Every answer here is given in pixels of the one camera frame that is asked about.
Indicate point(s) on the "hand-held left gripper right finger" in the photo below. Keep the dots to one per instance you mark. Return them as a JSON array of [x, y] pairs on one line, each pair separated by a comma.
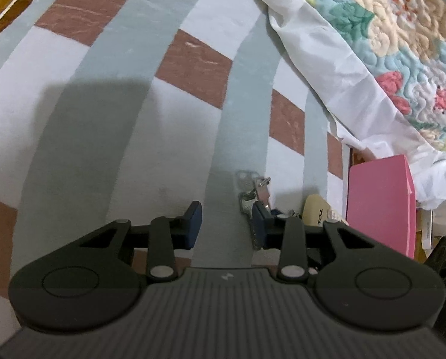
[[260, 228]]

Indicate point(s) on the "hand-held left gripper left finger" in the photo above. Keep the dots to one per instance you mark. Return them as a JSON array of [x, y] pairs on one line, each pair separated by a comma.
[[193, 228]]

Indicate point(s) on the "bunch of metal keys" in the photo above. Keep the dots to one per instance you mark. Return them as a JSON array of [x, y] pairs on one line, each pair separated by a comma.
[[262, 194]]

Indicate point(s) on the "pink box with red bottom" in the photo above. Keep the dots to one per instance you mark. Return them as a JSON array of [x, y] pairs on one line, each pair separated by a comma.
[[380, 202]]

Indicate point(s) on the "cream remote control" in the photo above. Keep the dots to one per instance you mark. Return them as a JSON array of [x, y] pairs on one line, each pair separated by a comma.
[[316, 211]]

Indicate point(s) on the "striped floor mat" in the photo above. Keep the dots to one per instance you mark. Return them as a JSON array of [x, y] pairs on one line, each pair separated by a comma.
[[133, 119]]

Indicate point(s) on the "white bed sheet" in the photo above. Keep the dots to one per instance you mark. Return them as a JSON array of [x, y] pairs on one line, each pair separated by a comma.
[[320, 52]]

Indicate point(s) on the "floral quilt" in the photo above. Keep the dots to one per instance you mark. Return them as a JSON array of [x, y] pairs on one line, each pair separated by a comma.
[[402, 26]]

